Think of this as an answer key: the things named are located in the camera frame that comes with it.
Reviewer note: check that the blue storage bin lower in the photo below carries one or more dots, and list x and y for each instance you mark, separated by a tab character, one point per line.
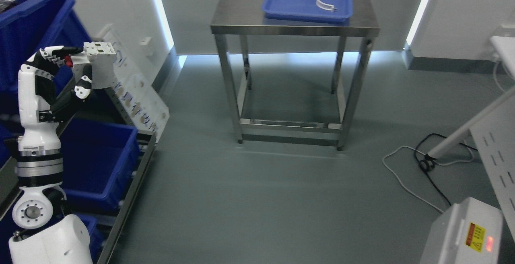
98	159

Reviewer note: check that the blue storage bin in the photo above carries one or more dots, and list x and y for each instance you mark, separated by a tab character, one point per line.
98	159
31	25

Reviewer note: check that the blue storage bin upper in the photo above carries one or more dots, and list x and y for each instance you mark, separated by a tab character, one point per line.
31	25

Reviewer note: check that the stainless steel table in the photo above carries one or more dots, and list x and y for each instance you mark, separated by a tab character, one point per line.
311	102

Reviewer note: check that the white perforated shelf panel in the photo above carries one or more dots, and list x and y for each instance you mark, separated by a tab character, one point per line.
139	99

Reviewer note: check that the white cabinet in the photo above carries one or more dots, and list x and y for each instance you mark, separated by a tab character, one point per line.
494	136

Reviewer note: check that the metal shelf rack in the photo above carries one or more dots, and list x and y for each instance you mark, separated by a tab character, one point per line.
104	227

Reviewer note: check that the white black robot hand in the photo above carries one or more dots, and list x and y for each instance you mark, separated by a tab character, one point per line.
39	107

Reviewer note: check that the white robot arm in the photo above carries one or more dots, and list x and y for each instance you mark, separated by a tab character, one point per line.
48	235

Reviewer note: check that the grey circuit breaker red switch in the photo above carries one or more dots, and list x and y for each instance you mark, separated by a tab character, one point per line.
101	56

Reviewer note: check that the blue plastic tray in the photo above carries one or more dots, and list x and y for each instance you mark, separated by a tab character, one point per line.
323	11

